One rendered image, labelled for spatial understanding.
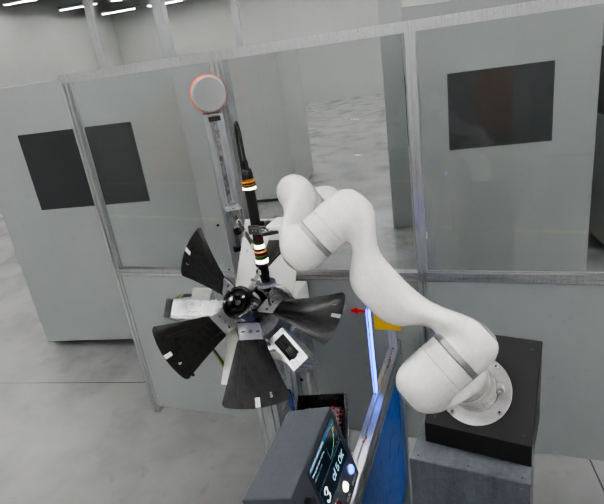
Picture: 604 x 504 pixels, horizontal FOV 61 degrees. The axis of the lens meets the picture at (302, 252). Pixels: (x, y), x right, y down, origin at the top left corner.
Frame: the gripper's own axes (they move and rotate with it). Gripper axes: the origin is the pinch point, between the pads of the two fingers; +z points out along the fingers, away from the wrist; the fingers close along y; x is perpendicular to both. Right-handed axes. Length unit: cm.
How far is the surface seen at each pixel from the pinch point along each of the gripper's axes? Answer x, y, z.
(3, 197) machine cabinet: -20, 131, 269
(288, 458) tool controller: -23, -73, -35
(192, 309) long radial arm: -36, 7, 37
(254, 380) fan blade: -48, -18, 1
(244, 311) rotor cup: -28.0, -6.7, 6.6
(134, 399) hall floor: -149, 79, 150
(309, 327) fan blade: -31.9, -8.2, -17.0
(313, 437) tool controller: -22, -68, -38
